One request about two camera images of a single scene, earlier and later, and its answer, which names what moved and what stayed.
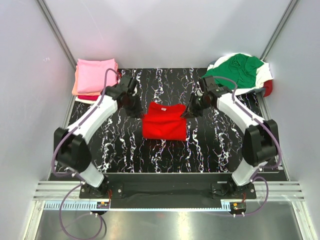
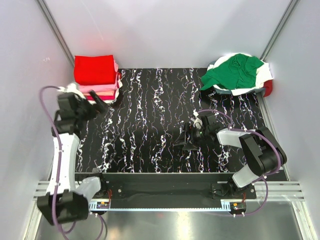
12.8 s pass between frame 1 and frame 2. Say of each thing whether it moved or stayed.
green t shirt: stayed
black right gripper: moved
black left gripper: moved
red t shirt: moved
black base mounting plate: stayed
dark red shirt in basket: stayed
